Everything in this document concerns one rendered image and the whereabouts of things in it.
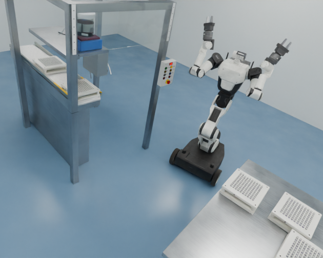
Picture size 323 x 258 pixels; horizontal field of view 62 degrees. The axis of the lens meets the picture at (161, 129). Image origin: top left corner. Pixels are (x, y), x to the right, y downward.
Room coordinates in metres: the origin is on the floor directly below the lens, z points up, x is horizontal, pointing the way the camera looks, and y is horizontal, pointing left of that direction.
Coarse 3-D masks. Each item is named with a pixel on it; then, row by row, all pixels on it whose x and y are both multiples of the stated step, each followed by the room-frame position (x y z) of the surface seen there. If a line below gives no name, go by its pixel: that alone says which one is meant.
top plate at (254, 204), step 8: (232, 176) 1.38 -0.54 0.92; (240, 176) 1.39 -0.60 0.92; (248, 176) 1.41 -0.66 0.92; (224, 184) 1.28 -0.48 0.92; (240, 184) 1.31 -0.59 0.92; (248, 184) 1.33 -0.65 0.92; (264, 184) 1.36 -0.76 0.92; (232, 192) 1.23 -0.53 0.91; (264, 192) 1.29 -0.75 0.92; (248, 200) 1.19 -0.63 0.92; (256, 200) 1.20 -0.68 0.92
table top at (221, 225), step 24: (240, 168) 1.56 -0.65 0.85; (264, 168) 1.62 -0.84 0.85; (288, 192) 1.41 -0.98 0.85; (216, 216) 1.07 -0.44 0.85; (240, 216) 1.11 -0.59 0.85; (264, 216) 1.15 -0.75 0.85; (192, 240) 0.88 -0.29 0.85; (216, 240) 0.91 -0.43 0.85; (240, 240) 0.94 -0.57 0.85; (264, 240) 0.98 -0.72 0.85; (312, 240) 1.05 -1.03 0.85
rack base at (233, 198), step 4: (220, 192) 1.26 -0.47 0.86; (224, 192) 1.25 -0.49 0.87; (228, 192) 1.26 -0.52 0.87; (228, 196) 1.24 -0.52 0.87; (232, 196) 1.24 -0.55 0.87; (232, 200) 1.22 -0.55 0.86; (236, 200) 1.21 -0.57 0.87; (240, 200) 1.22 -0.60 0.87; (240, 204) 1.19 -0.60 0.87; (244, 204) 1.19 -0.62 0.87; (244, 208) 1.17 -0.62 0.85; (248, 208) 1.16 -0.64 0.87; (256, 208) 1.18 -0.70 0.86; (252, 212) 1.14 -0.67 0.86
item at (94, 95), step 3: (66, 90) 2.02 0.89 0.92; (93, 93) 2.08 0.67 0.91; (81, 96) 1.98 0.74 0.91; (84, 96) 1.98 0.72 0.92; (87, 96) 1.99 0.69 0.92; (90, 96) 2.00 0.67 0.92; (93, 96) 2.03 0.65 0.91; (96, 96) 2.05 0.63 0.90; (78, 99) 1.92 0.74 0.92; (81, 99) 1.93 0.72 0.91; (84, 99) 1.95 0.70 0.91; (87, 99) 1.98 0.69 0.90
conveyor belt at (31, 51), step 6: (24, 48) 2.75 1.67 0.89; (30, 48) 2.78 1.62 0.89; (36, 48) 2.82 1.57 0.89; (24, 54) 2.60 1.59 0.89; (30, 54) 2.63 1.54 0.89; (36, 54) 2.66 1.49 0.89; (42, 54) 2.69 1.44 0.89; (30, 60) 2.49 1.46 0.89; (66, 72) 2.40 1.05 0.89; (54, 78) 2.23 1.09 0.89; (60, 78) 2.25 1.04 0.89; (66, 78) 2.28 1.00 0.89; (60, 84) 2.14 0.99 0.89; (78, 102) 1.92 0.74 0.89; (84, 102) 1.95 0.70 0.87; (90, 102) 2.01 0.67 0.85
